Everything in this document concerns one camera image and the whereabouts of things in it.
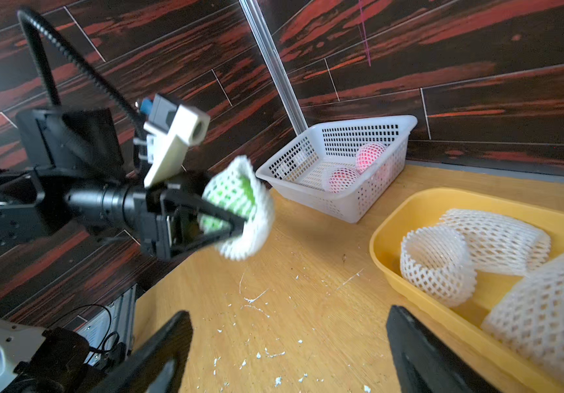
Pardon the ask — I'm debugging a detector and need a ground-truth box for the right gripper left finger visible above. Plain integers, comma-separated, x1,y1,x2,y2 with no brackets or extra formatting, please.
92,310,193,393

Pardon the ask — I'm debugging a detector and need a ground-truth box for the green apple netted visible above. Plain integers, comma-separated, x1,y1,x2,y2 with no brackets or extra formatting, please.
203,156,275,261

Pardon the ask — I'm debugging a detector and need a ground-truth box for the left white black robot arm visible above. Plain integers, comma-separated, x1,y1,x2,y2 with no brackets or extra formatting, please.
0,107,245,260

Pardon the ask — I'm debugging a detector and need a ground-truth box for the red apple netted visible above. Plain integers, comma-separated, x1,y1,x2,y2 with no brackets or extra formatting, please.
355,142,387,174
322,166,360,193

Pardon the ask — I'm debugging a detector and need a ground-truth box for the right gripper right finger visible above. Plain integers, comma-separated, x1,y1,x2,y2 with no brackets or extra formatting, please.
386,306,497,392

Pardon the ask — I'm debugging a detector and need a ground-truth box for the white foam net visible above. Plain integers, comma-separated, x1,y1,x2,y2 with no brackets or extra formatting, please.
440,209,552,276
482,253,564,384
400,225,477,307

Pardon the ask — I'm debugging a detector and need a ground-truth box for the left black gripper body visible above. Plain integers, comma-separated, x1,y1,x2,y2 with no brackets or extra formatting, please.
64,172,208,260

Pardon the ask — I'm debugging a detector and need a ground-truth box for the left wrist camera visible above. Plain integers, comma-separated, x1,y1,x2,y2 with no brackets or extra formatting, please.
133,94,211,188

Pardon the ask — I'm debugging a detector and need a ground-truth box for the left aluminium frame post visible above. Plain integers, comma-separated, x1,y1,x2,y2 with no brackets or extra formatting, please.
239,0,308,135

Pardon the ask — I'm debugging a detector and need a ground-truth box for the red apple netted back right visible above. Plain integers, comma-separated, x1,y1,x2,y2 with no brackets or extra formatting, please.
355,142,387,174

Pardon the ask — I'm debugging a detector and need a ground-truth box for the yellow plastic tub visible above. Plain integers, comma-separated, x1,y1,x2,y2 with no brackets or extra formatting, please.
370,188,564,392

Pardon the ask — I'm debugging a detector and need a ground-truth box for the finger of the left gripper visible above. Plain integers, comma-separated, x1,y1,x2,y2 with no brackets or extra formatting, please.
158,189,246,255

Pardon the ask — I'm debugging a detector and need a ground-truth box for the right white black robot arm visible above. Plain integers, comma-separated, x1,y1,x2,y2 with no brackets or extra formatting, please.
0,306,495,392

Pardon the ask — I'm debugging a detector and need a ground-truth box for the white plastic mesh basket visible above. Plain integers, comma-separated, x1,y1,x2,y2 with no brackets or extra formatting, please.
257,115,418,224

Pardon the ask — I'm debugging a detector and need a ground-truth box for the red apple netted front right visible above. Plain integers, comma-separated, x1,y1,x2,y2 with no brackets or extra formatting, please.
322,166,360,193

